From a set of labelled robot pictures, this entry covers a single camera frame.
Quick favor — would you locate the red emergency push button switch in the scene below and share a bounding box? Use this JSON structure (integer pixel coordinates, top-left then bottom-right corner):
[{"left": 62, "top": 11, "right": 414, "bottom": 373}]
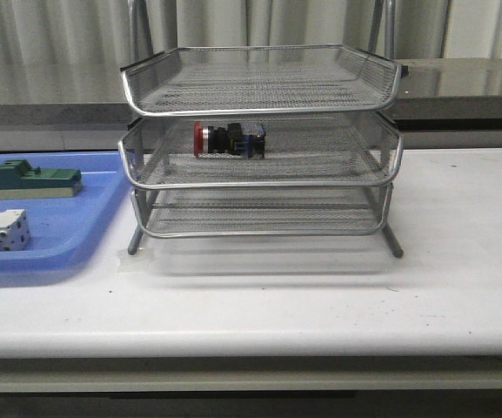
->
[{"left": 193, "top": 122, "right": 266, "bottom": 159}]

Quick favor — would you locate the silver mesh tray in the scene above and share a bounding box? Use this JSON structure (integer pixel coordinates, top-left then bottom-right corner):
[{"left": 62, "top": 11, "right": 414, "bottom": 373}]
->
[
  {"left": 118, "top": 112, "right": 404, "bottom": 190},
  {"left": 131, "top": 185, "right": 393, "bottom": 239},
  {"left": 121, "top": 44, "right": 405, "bottom": 118}
]

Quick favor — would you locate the blue plastic tray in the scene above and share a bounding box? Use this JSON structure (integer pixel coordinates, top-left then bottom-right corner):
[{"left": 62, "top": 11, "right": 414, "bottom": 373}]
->
[{"left": 0, "top": 152, "right": 130, "bottom": 273}]

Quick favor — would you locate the grey background counter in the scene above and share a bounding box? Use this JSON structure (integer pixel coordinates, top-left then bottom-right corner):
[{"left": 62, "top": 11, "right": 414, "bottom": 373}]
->
[{"left": 0, "top": 58, "right": 502, "bottom": 152}]

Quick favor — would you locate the green and beige electrical module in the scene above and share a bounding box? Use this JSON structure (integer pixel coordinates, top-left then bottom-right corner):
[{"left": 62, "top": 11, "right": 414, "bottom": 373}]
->
[{"left": 0, "top": 158, "right": 83, "bottom": 200}]

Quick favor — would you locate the white circuit breaker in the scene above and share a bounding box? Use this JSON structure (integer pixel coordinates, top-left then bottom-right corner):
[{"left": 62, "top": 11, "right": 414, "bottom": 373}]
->
[{"left": 0, "top": 209, "right": 30, "bottom": 252}]

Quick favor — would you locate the silver wire rack frame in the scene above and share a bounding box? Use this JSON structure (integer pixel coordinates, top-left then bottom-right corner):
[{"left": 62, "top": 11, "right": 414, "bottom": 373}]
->
[{"left": 127, "top": 0, "right": 405, "bottom": 260}]

